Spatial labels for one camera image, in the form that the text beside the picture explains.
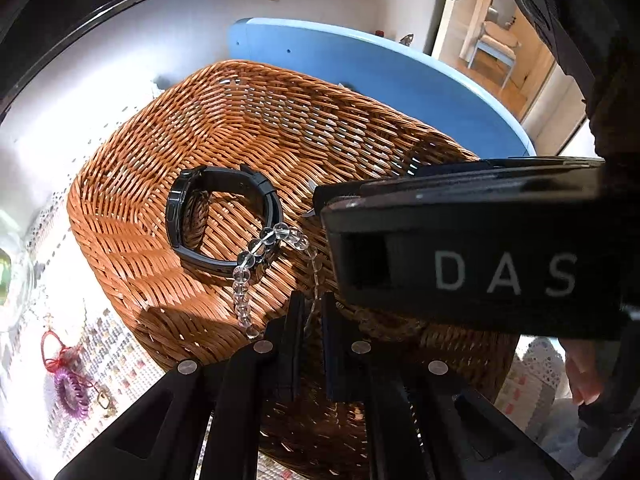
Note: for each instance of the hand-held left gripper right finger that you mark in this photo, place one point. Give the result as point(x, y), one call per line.
point(330, 347)

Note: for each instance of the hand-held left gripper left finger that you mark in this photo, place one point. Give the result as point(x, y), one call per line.
point(295, 342)

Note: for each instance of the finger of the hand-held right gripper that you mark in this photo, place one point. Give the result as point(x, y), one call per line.
point(340, 191)

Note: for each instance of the black wristwatch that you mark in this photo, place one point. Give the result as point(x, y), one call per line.
point(220, 176)

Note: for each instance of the brown wicker basket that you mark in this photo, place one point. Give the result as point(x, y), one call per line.
point(150, 210)

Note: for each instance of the person's right forearm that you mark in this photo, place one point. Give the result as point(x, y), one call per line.
point(612, 100)

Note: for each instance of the person's right hand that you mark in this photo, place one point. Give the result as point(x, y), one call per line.
point(582, 370)

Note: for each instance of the blue table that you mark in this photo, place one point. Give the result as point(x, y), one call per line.
point(350, 60)

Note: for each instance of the small figurine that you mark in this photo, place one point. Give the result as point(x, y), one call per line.
point(407, 40)

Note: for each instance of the chair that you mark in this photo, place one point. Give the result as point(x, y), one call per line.
point(495, 35)

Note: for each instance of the white door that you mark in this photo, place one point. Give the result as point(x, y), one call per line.
point(467, 15)

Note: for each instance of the glass vase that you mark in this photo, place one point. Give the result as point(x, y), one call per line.
point(15, 280)

